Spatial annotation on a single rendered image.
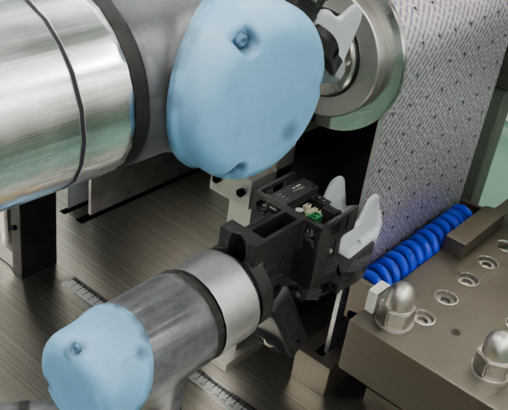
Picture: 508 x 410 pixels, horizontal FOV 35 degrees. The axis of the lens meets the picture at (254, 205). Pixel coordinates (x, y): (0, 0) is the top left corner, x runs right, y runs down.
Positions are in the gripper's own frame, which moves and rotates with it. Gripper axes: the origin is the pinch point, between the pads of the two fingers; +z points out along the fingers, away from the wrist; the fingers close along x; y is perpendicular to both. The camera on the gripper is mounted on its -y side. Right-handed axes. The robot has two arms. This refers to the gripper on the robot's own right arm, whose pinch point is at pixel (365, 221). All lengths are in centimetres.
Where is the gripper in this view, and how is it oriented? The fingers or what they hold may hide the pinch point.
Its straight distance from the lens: 79.0
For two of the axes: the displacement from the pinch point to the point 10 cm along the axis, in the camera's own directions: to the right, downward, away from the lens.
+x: -7.5, -4.3, 5.0
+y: 1.2, -8.4, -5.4
